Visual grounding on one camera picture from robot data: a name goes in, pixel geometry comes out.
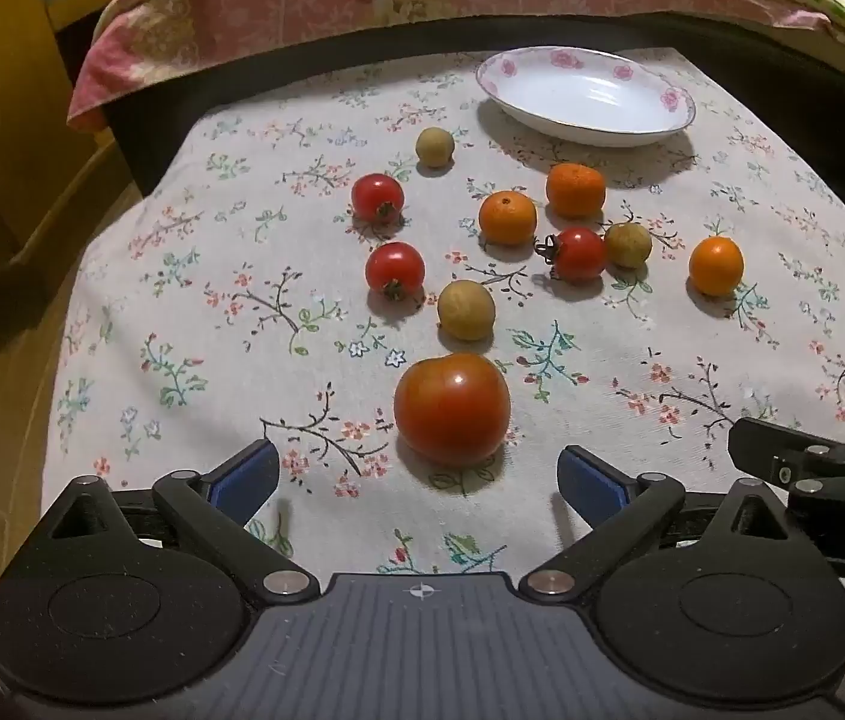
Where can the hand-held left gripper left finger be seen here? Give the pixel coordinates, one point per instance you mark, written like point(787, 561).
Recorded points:
point(246, 476)

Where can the floral tablecloth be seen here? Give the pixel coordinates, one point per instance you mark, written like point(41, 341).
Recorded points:
point(205, 360)

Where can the large red tomato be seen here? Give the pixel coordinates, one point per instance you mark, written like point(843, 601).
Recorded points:
point(452, 409)

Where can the dark bed frame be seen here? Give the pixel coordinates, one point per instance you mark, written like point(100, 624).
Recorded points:
point(167, 112)

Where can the small red tomato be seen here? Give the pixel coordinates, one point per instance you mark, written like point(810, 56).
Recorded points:
point(376, 195)
point(395, 268)
point(580, 253)

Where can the tan longan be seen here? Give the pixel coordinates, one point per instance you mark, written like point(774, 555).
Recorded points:
point(435, 147)
point(628, 244)
point(466, 309)

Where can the small orange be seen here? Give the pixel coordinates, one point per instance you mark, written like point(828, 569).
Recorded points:
point(576, 190)
point(507, 218)
point(716, 265)

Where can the white floral-rim bowl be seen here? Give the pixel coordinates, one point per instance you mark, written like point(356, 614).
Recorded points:
point(587, 97)

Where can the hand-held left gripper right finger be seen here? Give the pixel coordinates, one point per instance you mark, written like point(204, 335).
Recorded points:
point(591, 484)

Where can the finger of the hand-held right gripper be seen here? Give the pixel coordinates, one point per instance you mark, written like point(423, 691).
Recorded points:
point(775, 454)

